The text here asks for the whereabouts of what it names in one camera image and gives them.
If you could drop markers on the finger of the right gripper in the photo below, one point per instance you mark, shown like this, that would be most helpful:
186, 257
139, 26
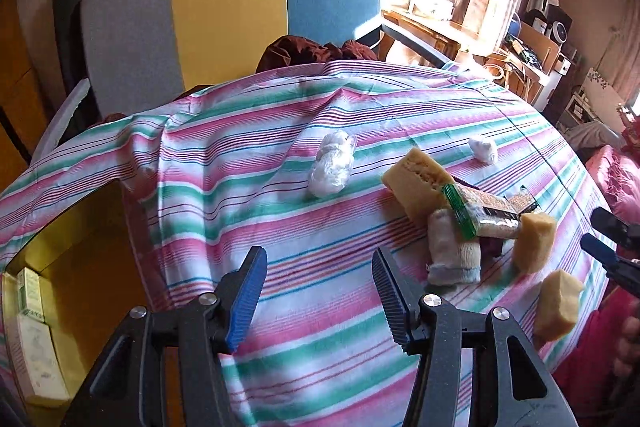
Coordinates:
622, 234
625, 273

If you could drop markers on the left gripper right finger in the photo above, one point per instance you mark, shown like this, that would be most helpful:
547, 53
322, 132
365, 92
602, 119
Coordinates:
400, 297

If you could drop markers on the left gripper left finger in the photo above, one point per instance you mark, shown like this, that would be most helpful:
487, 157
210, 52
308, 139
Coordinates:
238, 293

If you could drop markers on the small yellow sponge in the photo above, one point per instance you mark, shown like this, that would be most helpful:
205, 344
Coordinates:
558, 306

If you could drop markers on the medium yellow sponge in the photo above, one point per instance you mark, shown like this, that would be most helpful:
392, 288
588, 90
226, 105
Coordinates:
533, 245

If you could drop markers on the green cracker packet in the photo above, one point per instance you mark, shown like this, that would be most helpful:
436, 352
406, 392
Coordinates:
481, 214

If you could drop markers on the clear plastic bag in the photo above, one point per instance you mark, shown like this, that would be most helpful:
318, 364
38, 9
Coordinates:
333, 165

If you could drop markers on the person's right hand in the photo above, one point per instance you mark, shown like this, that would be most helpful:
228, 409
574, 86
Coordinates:
627, 353

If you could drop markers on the large yellow sponge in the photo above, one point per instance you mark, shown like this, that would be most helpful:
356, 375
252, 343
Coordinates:
416, 181

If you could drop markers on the small white crumpled paper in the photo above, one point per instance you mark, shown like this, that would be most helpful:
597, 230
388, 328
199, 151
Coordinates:
484, 149

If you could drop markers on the striped pink green tablecloth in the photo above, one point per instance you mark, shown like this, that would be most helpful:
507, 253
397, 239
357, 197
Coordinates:
229, 170

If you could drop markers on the green white small box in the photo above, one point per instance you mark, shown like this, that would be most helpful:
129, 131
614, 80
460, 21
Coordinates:
29, 295

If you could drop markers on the white cardboard box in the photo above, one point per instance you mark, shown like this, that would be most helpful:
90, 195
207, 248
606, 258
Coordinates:
36, 365

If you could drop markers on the wooden desk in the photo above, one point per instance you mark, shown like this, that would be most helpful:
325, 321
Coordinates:
447, 37

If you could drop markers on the dark red cloth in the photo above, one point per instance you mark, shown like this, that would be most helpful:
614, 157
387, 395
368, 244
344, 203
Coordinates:
294, 50

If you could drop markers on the wooden wardrobe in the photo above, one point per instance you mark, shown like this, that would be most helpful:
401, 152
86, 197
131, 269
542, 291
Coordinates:
25, 108

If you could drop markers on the grey yellow blue mattress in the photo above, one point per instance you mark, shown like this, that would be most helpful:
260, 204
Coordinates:
141, 54

